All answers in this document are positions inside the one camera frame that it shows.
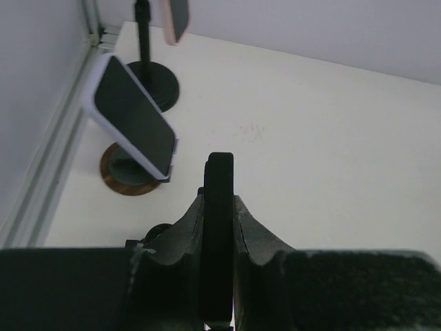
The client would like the left aluminium frame post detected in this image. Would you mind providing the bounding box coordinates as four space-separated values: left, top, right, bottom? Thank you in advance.
1 1 120 248

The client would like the black clamp phone stand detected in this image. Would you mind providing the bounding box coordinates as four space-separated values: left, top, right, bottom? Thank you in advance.
128 0 180 112

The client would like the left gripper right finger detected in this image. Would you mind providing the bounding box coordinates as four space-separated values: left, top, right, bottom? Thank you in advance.
233 198 440 330

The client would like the black phone pink case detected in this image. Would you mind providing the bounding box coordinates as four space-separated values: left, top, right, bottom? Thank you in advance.
160 0 190 46

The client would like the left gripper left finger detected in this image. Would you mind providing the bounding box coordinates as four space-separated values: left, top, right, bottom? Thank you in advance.
1 198 203 330

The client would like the black round base phone stand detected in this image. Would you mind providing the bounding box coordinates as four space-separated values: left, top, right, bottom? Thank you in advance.
126 188 207 330

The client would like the black phone dark case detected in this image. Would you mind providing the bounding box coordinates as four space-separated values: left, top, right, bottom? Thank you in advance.
199 152 234 330

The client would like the wooden base wedge phone stand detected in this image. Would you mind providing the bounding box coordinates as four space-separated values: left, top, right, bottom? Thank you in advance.
99 143 173 197

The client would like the black phone lilac case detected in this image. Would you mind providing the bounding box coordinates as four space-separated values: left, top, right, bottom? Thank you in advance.
81 53 178 181

